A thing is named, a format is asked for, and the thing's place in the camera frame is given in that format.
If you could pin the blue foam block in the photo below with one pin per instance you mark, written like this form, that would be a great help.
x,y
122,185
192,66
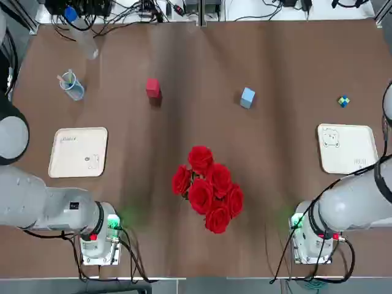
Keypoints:
x,y
247,98

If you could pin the cream tray with bear print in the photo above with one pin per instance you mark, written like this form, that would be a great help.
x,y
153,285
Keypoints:
x,y
347,150

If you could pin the red foam block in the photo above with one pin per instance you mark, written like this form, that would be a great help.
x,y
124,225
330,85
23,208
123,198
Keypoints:
x,y
153,88

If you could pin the clear bottle with blue cap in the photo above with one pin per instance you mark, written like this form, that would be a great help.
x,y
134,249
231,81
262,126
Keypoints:
x,y
84,39

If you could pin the clear plastic cup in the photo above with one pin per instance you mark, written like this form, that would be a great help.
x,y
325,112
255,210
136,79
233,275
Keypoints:
x,y
75,90

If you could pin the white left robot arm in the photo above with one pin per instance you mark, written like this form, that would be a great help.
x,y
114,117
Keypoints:
x,y
24,196

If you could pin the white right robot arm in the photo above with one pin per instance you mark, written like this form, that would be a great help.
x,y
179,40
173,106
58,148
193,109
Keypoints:
x,y
346,202

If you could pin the small colourful puzzle cube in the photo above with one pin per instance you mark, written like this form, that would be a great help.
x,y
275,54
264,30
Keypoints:
x,y
344,101

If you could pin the black box device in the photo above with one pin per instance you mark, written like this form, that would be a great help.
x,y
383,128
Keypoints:
x,y
79,6

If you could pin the cream tray with rabbit print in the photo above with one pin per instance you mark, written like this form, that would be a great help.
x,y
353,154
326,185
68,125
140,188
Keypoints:
x,y
78,153

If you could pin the black power supply unit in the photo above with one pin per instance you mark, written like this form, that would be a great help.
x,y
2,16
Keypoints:
x,y
202,3

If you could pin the red rose bouquet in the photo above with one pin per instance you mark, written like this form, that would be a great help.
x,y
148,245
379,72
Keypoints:
x,y
202,193

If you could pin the green pen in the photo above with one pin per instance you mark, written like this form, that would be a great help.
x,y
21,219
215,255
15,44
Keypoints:
x,y
70,76

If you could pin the silver aluminium post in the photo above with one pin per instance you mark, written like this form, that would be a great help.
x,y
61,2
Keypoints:
x,y
30,21
202,12

